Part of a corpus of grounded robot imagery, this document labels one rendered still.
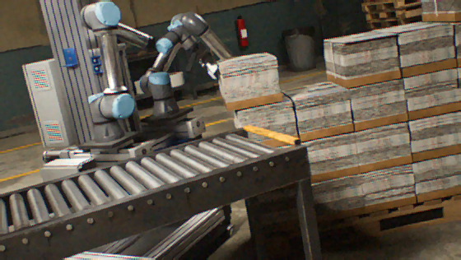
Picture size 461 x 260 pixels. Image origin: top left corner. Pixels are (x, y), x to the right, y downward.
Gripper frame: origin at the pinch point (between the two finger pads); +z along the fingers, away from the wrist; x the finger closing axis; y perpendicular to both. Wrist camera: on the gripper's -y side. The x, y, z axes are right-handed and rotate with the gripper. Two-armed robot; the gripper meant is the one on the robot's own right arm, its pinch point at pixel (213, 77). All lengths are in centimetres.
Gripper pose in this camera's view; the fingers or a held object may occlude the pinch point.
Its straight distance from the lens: 287.1
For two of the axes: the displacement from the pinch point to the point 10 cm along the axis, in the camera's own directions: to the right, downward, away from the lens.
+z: 6.4, 7.4, 2.1
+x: -0.9, -2.0, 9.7
